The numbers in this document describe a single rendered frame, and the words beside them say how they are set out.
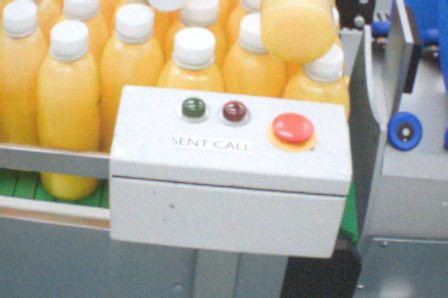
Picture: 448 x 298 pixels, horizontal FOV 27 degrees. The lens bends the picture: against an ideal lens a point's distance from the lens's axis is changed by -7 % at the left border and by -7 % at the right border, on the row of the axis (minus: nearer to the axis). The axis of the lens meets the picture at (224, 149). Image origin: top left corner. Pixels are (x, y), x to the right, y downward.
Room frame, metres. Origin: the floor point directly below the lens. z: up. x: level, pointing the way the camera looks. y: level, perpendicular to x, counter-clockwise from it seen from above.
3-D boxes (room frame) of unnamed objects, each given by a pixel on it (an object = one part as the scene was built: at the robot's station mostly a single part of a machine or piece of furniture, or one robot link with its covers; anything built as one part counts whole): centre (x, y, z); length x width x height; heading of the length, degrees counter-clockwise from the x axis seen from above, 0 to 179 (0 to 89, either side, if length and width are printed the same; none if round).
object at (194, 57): (0.76, 0.04, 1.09); 0.04 x 0.04 x 0.02
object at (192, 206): (0.64, -0.01, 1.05); 0.20 x 0.10 x 0.10; 92
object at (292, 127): (0.64, -0.06, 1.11); 0.04 x 0.04 x 0.01
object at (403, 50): (0.93, -0.20, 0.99); 0.10 x 0.02 x 0.12; 2
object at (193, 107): (0.65, 0.03, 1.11); 0.02 x 0.02 x 0.01
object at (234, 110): (0.65, -0.01, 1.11); 0.02 x 0.02 x 0.01
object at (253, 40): (0.80, -0.02, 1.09); 0.04 x 0.04 x 0.02
